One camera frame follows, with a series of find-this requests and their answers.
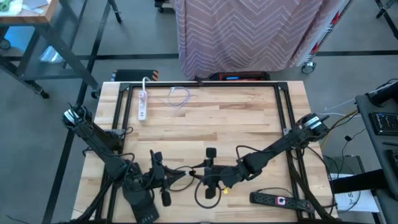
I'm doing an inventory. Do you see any black box with hazard stripes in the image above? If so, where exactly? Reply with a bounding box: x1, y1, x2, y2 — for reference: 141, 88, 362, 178
110, 69, 159, 83

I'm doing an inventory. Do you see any plain black keyboard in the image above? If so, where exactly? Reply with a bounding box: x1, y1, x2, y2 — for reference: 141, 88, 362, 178
384, 148, 398, 179

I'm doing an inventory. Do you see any black curved device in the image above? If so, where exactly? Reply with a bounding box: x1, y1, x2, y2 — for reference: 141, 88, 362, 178
365, 80, 398, 107

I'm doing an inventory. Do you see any slim black power strip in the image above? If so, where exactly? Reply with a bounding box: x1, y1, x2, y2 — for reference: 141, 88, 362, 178
249, 186, 315, 214

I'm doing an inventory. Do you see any pink chevron blanket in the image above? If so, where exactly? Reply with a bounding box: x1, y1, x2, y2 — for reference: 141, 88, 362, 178
174, 0, 343, 80

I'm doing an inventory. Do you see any grey desk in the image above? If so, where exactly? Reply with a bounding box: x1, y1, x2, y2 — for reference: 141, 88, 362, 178
355, 93, 398, 224

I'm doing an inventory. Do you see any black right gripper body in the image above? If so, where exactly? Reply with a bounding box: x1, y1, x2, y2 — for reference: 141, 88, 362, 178
203, 147, 246, 200

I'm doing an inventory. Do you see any grey paper sheet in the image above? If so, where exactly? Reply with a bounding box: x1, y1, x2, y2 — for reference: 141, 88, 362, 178
20, 0, 50, 15

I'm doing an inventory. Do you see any wooden workbench with grey legs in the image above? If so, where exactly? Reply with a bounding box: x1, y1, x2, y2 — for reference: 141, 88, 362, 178
0, 0, 101, 100

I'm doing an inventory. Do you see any white USB cable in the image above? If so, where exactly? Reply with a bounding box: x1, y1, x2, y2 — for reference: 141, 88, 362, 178
146, 86, 191, 108

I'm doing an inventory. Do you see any black keyboard with lit keys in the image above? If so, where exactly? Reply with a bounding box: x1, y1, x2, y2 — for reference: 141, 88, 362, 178
368, 111, 398, 136

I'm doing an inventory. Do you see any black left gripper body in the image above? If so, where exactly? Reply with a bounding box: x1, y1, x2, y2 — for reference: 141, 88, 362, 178
138, 151, 172, 208

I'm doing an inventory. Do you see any black bar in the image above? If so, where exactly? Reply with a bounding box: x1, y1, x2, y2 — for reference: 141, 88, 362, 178
329, 169, 398, 194

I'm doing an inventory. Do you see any black wheeled base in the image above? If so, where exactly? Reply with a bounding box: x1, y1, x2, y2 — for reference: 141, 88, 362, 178
154, 0, 175, 14

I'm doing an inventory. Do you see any white power strip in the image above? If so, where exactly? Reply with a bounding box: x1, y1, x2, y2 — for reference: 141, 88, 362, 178
137, 76, 152, 121

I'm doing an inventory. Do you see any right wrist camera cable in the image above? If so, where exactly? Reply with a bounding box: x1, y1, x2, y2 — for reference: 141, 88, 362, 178
194, 174, 222, 210

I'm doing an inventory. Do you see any black stand leg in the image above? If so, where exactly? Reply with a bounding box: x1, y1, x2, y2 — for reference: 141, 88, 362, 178
374, 0, 398, 32
107, 0, 123, 25

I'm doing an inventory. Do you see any white paper sheet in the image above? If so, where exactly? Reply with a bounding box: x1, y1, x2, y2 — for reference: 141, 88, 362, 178
331, 172, 379, 214

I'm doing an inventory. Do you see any black aluminium table frame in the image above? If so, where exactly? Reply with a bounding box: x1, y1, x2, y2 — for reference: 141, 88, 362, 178
71, 81, 336, 224

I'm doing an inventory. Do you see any red and black case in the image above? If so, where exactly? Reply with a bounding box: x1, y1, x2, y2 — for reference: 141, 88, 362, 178
194, 70, 271, 82

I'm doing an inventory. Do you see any wide black power strip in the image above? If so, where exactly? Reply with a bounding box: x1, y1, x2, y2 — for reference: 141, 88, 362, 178
122, 183, 160, 224

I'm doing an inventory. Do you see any black USB cable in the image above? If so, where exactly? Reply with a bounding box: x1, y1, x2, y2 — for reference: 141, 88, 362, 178
167, 166, 196, 192

